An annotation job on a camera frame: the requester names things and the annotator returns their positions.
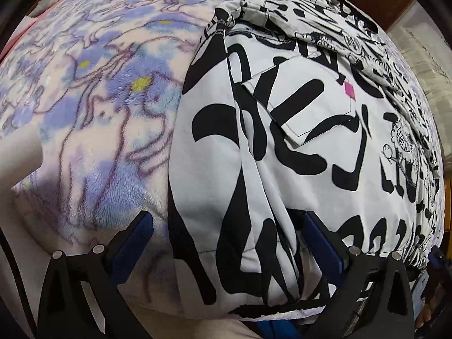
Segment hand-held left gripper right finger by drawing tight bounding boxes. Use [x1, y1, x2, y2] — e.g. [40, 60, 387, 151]
[302, 211, 415, 339]

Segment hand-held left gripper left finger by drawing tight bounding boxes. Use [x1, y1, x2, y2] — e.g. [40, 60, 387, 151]
[37, 210, 154, 339]

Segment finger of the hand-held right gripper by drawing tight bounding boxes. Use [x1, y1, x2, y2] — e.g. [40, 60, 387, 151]
[427, 245, 451, 272]

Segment white black lettered jacket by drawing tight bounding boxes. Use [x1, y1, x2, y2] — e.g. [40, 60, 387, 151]
[168, 0, 446, 316]

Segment person's right hand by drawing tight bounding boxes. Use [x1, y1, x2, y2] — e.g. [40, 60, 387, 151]
[416, 303, 431, 330]

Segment person's blue jeans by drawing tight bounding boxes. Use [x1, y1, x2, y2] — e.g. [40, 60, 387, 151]
[244, 320, 318, 339]

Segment white mattress cover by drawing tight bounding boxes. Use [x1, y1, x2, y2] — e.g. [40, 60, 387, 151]
[0, 127, 248, 339]

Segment purple floral fleece blanket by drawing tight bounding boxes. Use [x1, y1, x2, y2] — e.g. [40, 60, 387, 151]
[0, 0, 442, 325]

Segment lace-covered furniture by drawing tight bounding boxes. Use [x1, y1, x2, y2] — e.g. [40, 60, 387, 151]
[385, 0, 452, 121]

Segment brown wooden door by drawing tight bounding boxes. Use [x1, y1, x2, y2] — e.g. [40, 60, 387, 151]
[341, 0, 415, 32]

